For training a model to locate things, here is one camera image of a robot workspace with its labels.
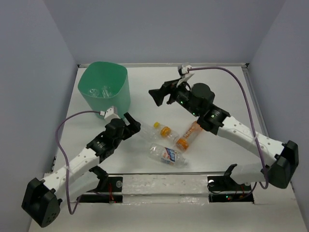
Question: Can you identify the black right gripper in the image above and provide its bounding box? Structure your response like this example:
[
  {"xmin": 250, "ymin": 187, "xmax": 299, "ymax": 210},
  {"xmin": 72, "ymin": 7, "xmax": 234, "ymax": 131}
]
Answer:
[{"xmin": 147, "ymin": 77, "xmax": 199, "ymax": 117}]

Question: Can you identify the long clear bottle white cap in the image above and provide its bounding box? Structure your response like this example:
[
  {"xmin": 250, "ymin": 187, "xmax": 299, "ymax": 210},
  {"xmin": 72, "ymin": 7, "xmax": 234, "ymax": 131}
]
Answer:
[{"xmin": 137, "ymin": 124, "xmax": 158, "ymax": 142}]

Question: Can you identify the small clear plastic bottle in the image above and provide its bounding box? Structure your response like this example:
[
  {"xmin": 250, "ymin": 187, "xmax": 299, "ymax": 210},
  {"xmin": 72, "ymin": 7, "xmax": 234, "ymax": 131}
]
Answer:
[{"xmin": 101, "ymin": 86, "xmax": 114, "ymax": 98}]

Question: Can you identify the crushed clear bottle white cap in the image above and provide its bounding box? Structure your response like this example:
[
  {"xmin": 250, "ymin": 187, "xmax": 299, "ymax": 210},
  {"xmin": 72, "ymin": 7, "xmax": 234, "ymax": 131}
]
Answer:
[{"xmin": 88, "ymin": 88, "xmax": 100, "ymax": 98}]

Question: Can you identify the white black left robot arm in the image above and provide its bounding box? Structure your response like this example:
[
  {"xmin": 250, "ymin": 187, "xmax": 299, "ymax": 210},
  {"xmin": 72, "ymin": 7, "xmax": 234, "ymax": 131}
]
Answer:
[{"xmin": 21, "ymin": 113, "xmax": 140, "ymax": 228}]

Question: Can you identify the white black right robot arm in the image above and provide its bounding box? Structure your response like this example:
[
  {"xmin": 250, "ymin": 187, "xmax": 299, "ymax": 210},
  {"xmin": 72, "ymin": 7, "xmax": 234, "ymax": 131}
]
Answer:
[{"xmin": 149, "ymin": 80, "xmax": 299, "ymax": 189}]

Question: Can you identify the green plastic bin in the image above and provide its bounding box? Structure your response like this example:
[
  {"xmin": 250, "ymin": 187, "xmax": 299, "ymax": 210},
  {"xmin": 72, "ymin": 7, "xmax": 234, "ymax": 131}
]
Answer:
[{"xmin": 78, "ymin": 61, "xmax": 130, "ymax": 117}]

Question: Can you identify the clear bottle yellow cap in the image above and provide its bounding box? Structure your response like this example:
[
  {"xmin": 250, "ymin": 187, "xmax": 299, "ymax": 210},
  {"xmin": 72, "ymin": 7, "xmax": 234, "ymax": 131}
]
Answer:
[{"xmin": 153, "ymin": 122, "xmax": 180, "ymax": 145}]

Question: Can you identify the clear bottle white blue label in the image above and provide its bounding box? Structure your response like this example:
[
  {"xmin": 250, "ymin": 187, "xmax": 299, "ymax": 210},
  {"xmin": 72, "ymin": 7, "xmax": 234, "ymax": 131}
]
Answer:
[{"xmin": 149, "ymin": 143, "xmax": 188, "ymax": 168}]

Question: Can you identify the orange label bottle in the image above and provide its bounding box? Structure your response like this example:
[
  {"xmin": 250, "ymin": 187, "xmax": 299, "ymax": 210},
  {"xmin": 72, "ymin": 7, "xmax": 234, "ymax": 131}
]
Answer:
[{"xmin": 175, "ymin": 121, "xmax": 203, "ymax": 151}]

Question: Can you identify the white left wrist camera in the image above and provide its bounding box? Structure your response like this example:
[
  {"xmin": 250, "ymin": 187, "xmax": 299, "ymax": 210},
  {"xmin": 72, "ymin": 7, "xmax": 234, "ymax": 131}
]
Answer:
[{"xmin": 99, "ymin": 106, "xmax": 120, "ymax": 123}]

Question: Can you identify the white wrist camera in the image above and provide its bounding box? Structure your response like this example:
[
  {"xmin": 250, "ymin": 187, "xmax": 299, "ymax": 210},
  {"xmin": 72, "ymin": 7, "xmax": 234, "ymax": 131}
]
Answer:
[
  {"xmin": 176, "ymin": 64, "xmax": 194, "ymax": 87},
  {"xmin": 99, "ymin": 106, "xmax": 120, "ymax": 123}
]

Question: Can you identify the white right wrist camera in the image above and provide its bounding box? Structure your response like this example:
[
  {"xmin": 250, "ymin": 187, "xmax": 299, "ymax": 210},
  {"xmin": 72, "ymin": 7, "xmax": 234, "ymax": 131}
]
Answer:
[{"xmin": 176, "ymin": 64, "xmax": 194, "ymax": 87}]

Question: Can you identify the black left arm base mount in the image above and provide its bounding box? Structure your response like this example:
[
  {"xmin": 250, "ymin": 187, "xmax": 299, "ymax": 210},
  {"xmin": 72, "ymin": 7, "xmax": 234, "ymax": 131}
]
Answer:
[{"xmin": 79, "ymin": 176, "xmax": 123, "ymax": 203}]

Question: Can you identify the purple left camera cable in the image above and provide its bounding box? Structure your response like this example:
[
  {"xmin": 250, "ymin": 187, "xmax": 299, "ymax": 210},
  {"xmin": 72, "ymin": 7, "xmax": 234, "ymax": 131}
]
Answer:
[{"xmin": 56, "ymin": 110, "xmax": 102, "ymax": 215}]

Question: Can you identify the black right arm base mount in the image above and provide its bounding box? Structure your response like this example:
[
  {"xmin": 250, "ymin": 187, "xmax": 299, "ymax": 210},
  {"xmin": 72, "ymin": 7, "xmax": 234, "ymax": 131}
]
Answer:
[{"xmin": 207, "ymin": 164, "xmax": 254, "ymax": 203}]

